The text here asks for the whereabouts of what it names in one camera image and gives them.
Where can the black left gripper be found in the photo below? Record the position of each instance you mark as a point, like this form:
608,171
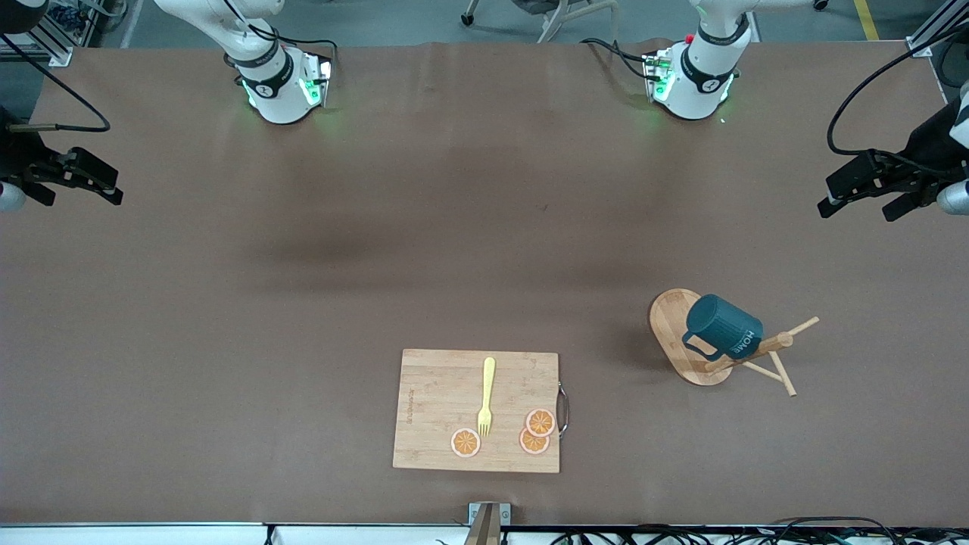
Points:
928,144

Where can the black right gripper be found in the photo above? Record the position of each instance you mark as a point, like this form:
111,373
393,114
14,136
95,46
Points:
21,160

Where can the dark teal cup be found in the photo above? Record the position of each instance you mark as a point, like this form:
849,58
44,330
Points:
719,322

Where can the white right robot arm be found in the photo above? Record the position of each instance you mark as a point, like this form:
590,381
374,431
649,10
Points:
272,91

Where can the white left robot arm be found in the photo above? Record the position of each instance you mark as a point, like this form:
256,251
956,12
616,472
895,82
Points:
704,76

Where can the wooden mug rack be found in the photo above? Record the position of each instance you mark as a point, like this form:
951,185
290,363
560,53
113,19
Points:
670,333

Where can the brown table mat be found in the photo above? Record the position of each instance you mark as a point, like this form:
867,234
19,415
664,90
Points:
227,341

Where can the office chair base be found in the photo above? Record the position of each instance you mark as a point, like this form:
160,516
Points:
553,26

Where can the orange slice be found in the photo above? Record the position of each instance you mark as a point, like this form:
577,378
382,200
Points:
465,443
532,443
540,421

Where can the yellow plastic fork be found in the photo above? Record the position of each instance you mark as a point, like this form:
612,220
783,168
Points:
488,386

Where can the bamboo cutting board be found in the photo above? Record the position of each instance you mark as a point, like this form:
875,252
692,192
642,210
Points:
439,409

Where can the aluminium profile frame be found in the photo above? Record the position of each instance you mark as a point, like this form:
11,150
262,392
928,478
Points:
60,57
920,47

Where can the white table edge rail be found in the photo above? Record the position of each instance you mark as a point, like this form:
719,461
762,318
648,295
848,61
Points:
151,535

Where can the metal bracket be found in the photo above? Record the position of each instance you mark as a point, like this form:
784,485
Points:
488,522

